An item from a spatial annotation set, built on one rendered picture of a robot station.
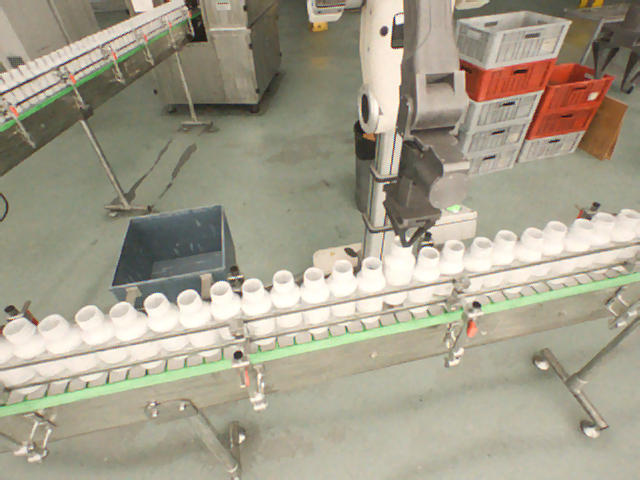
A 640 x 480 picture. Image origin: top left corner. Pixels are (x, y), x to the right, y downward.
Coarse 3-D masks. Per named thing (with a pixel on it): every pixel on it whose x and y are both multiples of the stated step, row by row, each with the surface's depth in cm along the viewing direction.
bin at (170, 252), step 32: (128, 224) 112; (160, 224) 118; (192, 224) 121; (224, 224) 110; (128, 256) 107; (160, 256) 127; (192, 256) 130; (224, 256) 99; (128, 288) 93; (160, 288) 96; (192, 288) 99
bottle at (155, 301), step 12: (156, 300) 63; (156, 312) 61; (168, 312) 63; (156, 324) 62; (168, 324) 62; (180, 324) 65; (180, 336) 66; (168, 348) 67; (180, 348) 68; (192, 348) 71
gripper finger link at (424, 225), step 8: (384, 200) 60; (392, 208) 57; (392, 216) 57; (400, 224) 55; (416, 224) 56; (424, 224) 56; (432, 224) 57; (400, 232) 57; (416, 232) 60; (400, 240) 60; (408, 240) 62
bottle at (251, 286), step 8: (248, 280) 64; (256, 280) 64; (248, 288) 65; (256, 288) 66; (248, 296) 62; (256, 296) 62; (264, 296) 65; (248, 304) 64; (256, 304) 64; (264, 304) 64; (248, 312) 64; (256, 312) 64; (264, 312) 65; (272, 312) 68; (264, 320) 66; (272, 320) 68; (248, 328) 69; (256, 328) 67; (264, 328) 68; (272, 328) 70
